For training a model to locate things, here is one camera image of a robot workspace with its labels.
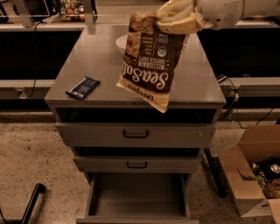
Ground white ceramic bowl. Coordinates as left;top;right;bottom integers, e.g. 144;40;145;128
115;35;128;56

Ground grey drawer cabinet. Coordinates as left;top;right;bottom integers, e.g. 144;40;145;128
45;24;228;224

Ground black bar on floor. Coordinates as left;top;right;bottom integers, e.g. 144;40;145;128
0;183;46;224

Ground grey drawer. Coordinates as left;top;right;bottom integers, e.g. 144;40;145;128
76;173;200;224
56;108;215;148
73;147;200;173

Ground silver can in box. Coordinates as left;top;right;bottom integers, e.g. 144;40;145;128
270;164;280;174

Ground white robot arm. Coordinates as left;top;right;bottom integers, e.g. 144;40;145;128
156;0;280;35

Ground left metal post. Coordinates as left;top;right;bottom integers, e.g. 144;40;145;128
82;0;95;27

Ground black metal leg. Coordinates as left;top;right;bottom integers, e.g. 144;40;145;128
204;148;227;198

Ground brown chip bag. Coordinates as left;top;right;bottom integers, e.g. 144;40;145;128
116;12;187;113

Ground dark blue snack bar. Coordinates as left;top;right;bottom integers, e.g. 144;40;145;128
66;76;100;101

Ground black power cable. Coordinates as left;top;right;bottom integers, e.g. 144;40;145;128
26;20;47;99

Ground cardboard box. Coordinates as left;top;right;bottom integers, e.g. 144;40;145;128
219;125;280;224

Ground cables beside cabinet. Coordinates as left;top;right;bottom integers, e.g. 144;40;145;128
216;73;275;130

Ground grey top drawer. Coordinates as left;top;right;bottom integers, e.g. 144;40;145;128
56;108;215;148

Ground grey bottom drawer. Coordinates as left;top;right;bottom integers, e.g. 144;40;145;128
76;173;200;224

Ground wire snack basket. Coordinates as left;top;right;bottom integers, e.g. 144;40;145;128
59;0;85;21

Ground grey middle drawer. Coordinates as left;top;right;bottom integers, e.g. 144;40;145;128
73;147;200;173

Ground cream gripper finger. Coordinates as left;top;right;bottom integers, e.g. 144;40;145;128
157;0;197;19
157;14;204;35

